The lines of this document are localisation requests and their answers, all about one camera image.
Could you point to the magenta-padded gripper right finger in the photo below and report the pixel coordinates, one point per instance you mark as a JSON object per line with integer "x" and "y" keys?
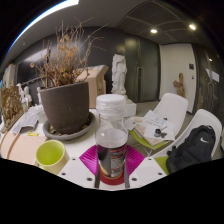
{"x": 145, "y": 171}

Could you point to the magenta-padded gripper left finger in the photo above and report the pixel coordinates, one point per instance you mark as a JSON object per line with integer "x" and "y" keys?
{"x": 75, "y": 171}

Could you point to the clear plastic drink bottle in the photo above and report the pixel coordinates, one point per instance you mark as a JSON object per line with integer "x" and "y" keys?
{"x": 111, "y": 146}

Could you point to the green seat cushion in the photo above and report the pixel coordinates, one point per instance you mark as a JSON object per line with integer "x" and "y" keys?
{"x": 162, "y": 165}
{"x": 140, "y": 140}

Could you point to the yellow-green mug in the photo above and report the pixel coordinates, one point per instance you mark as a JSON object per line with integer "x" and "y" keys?
{"x": 50, "y": 155}

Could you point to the grey plant saucer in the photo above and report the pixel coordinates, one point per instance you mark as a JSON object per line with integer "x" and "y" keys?
{"x": 86, "y": 128}

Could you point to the stack of papers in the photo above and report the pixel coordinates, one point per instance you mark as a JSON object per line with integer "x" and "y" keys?
{"x": 153, "y": 126}

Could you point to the black backpack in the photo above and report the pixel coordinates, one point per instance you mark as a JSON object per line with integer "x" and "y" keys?
{"x": 190, "y": 150}

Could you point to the small yellow strip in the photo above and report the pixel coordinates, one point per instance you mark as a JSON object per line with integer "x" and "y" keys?
{"x": 33, "y": 134}

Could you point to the dried plant in grey pot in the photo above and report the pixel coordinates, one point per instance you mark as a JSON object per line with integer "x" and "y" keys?
{"x": 66, "y": 106}

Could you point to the crumpled printed paper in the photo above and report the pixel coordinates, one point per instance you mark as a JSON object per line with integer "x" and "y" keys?
{"x": 28, "y": 120}

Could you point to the small white figurine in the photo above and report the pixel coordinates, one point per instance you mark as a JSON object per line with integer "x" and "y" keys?
{"x": 26, "y": 95}

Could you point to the cardboard box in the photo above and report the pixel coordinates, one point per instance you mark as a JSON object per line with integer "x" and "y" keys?
{"x": 96, "y": 83}

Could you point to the brown wooden figure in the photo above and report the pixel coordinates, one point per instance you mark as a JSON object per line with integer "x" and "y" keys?
{"x": 180, "y": 86}

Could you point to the white stone statue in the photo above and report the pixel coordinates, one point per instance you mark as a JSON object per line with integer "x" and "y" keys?
{"x": 119, "y": 73}

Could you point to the round ceiling spotlight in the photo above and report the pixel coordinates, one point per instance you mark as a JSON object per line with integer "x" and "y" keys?
{"x": 153, "y": 30}
{"x": 192, "y": 26}

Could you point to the long ceiling light panel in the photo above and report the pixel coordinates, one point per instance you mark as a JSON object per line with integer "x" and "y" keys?
{"x": 40, "y": 16}

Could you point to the white pedestal block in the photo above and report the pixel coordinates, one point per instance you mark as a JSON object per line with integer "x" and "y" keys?
{"x": 130, "y": 108}

